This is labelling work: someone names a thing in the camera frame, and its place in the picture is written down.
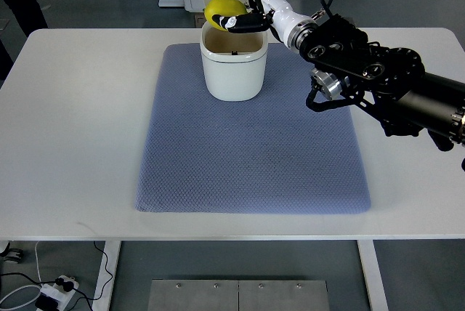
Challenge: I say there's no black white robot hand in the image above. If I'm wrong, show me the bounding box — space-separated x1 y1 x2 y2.
213 0 317 52

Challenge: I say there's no yellow lemon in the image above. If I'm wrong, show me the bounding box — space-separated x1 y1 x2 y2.
204 0 247 31

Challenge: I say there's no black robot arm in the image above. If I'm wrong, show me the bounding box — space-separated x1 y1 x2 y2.
294 0 464 151

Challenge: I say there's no white trash bin with lid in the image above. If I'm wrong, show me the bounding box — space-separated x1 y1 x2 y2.
200 0 268 101

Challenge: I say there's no blue quilted mat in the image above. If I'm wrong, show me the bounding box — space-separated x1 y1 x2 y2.
135 44 371 214

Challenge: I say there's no person in dark trousers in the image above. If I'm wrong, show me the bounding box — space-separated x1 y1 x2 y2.
0 0 49 83

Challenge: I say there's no left white table leg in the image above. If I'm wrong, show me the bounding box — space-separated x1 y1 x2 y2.
92 241 121 311

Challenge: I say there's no white table leg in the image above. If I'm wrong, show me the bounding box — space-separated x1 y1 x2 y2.
357 240 389 311
92 241 121 311

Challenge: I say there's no right white table leg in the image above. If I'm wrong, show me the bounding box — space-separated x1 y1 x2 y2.
357 240 389 311

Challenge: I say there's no metal floor plate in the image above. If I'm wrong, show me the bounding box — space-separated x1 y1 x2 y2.
147 280 330 310

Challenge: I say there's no white power strip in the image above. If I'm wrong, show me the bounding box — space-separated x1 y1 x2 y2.
35 275 79 311

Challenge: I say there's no grey caster wheel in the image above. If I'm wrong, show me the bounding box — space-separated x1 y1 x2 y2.
0 241 24 264

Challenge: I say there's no white cable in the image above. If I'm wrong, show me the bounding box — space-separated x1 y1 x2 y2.
0 241 45 311

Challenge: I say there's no black power cable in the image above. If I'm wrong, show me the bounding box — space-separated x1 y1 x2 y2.
0 241 114 301

